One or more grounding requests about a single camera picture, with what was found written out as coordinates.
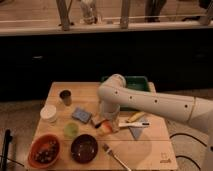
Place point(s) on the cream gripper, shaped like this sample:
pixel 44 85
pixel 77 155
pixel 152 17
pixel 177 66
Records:
pixel 114 124

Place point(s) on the orange apple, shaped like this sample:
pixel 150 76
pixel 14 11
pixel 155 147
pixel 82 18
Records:
pixel 105 128

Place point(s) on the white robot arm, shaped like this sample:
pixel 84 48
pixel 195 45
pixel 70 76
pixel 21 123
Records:
pixel 195 112

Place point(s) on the green plastic cup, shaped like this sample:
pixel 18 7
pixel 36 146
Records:
pixel 71 130

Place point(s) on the dark metal cup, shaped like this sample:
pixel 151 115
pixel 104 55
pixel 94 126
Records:
pixel 65 96

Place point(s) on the white paper cup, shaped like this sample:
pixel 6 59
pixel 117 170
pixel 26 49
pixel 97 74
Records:
pixel 48 113

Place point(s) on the yellow banana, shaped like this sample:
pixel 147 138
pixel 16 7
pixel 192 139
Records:
pixel 135 116

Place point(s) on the blue cloth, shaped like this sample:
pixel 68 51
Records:
pixel 137 131

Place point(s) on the silver fork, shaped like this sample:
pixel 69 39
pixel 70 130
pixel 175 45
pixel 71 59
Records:
pixel 110 152

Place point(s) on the blue sponge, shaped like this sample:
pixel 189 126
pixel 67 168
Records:
pixel 81 115

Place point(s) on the dark purple bowl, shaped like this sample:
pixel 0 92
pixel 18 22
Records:
pixel 84 148

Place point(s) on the green plastic tray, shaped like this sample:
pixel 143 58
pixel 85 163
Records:
pixel 139 83

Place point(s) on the orange bowl with food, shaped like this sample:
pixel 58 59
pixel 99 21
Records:
pixel 44 151

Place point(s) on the black stand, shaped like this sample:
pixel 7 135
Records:
pixel 3 157

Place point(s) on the wooden table post right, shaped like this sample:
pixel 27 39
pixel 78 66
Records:
pixel 125 9

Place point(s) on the wooden table post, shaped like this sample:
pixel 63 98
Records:
pixel 63 13
pixel 125 9

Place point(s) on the wooden table post left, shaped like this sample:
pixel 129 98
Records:
pixel 63 13

